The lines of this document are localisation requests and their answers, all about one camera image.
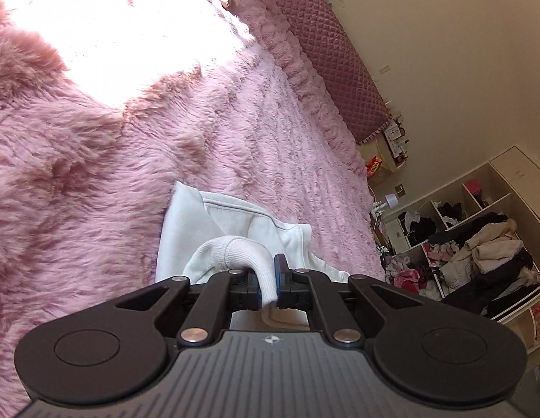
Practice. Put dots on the white printed sweatshirt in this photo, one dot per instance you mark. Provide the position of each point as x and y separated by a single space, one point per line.
208 233

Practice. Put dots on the white open wardrobe shelf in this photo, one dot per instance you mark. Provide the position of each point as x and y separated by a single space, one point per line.
422 238

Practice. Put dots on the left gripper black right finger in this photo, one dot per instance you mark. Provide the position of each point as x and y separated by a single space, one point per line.
315 294

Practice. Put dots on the beige coat pile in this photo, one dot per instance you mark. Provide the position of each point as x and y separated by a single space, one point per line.
487 250

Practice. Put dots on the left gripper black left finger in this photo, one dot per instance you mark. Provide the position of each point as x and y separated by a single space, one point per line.
210 305

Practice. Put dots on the pink fluffy bed blanket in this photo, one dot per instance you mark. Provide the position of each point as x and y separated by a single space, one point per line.
106 104

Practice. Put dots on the white bedside lamp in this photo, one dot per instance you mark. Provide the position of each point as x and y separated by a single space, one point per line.
389 201

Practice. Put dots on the red snack bag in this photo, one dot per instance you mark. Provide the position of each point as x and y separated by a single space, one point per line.
373 166

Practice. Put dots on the purple quilted headboard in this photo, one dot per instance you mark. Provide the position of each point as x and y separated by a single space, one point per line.
335 59

